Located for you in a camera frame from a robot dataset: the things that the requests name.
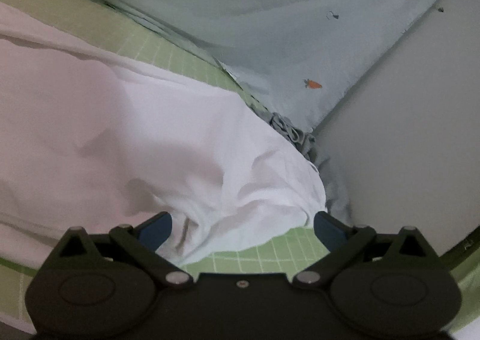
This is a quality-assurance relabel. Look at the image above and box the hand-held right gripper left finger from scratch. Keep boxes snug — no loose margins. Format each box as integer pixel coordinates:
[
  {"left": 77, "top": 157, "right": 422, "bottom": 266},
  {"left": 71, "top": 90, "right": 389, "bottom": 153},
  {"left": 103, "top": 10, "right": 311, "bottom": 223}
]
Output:
[{"left": 56, "top": 211, "right": 194, "bottom": 285}]

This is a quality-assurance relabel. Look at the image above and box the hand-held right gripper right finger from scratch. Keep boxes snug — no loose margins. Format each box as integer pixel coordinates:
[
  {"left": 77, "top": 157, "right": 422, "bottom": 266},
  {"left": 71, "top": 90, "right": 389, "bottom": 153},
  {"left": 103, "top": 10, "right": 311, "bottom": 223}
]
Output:
[{"left": 293, "top": 211, "right": 439, "bottom": 287}]

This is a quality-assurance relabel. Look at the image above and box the white shirt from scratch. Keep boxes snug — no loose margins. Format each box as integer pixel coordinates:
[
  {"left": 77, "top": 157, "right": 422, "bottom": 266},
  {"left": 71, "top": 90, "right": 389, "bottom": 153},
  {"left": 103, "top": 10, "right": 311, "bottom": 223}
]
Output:
[{"left": 0, "top": 1, "right": 328, "bottom": 266}]

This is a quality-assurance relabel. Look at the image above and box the grey shirt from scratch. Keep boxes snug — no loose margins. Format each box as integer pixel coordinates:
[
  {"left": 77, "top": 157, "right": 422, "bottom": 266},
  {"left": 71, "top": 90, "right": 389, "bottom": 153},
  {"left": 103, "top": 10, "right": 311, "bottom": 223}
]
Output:
[{"left": 259, "top": 111, "right": 331, "bottom": 176}]

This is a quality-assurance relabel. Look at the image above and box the green checkered mat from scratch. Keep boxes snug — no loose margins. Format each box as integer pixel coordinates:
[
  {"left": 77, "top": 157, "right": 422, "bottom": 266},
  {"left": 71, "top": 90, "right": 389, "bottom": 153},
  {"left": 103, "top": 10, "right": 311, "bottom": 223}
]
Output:
[{"left": 0, "top": 0, "right": 331, "bottom": 326}]

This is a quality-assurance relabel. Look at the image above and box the carrot print sheet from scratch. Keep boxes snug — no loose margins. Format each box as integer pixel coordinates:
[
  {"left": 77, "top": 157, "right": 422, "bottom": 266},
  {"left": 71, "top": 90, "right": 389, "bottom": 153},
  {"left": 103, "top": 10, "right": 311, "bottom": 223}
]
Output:
[{"left": 11, "top": 0, "right": 468, "bottom": 135}]

